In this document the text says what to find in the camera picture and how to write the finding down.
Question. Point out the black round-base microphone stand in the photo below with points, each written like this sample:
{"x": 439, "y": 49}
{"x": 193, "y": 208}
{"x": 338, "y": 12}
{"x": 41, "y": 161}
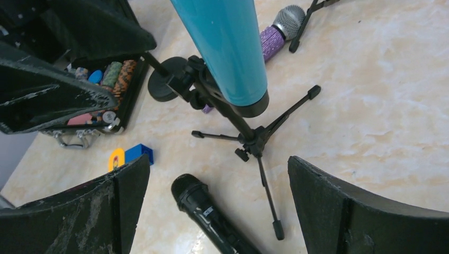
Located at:
{"x": 163, "y": 71}

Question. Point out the black poker chip case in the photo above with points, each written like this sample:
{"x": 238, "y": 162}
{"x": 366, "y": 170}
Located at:
{"x": 44, "y": 42}

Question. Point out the yellow traffic light toy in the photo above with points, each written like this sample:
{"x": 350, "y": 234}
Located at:
{"x": 116, "y": 159}

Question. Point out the blue toy block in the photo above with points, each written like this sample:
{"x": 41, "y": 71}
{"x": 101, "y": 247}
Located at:
{"x": 137, "y": 151}

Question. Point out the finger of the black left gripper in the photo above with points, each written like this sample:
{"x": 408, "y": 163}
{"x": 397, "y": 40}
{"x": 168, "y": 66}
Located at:
{"x": 97, "y": 29}
{"x": 36, "y": 95}

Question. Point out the black tripod microphone stand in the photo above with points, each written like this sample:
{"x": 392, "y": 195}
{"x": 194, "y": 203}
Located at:
{"x": 197, "y": 84}

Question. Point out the black shock-mount tripod stand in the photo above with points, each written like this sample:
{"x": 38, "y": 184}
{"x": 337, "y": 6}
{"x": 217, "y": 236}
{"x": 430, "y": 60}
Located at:
{"x": 315, "y": 6}

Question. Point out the black orange-tipped microphone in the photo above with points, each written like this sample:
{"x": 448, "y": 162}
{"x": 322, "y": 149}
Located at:
{"x": 193, "y": 198}

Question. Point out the teal blue microphone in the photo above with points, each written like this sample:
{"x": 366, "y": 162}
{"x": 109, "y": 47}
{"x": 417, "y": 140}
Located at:
{"x": 226, "y": 34}

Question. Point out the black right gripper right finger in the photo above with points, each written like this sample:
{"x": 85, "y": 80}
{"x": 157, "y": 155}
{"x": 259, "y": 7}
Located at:
{"x": 338, "y": 217}

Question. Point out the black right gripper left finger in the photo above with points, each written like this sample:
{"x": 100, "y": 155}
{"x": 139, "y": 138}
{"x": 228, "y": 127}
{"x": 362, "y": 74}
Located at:
{"x": 99, "y": 216}

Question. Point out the purple glitter microphone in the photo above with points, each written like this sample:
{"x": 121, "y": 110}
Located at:
{"x": 273, "y": 38}

